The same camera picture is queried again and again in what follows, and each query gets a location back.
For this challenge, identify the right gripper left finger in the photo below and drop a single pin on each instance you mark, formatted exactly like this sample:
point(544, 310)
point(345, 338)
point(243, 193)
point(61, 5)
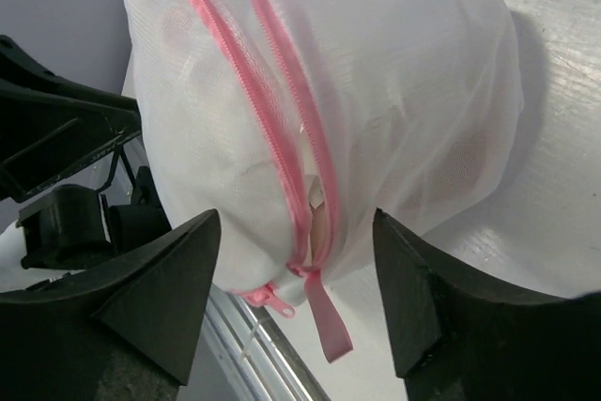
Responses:
point(124, 330)

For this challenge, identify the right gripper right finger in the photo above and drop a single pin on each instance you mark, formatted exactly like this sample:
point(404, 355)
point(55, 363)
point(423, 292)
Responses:
point(457, 333)

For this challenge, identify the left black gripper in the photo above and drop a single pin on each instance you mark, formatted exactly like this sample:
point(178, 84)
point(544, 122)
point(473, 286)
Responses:
point(51, 129)

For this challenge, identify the beige pink bra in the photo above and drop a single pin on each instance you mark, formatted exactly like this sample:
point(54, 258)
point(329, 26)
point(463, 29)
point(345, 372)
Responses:
point(317, 230)

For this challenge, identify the white bra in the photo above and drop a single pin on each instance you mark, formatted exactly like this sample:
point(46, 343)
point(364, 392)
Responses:
point(311, 177)

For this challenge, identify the pink-rimmed mesh laundry bag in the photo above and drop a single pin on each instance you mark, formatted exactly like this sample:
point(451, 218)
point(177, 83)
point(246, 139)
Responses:
point(410, 106)

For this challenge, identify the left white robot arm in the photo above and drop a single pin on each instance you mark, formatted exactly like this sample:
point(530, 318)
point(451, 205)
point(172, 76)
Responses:
point(112, 176)

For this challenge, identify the aluminium frame rail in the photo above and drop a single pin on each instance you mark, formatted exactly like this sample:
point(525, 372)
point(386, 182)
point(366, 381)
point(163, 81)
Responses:
point(254, 353)

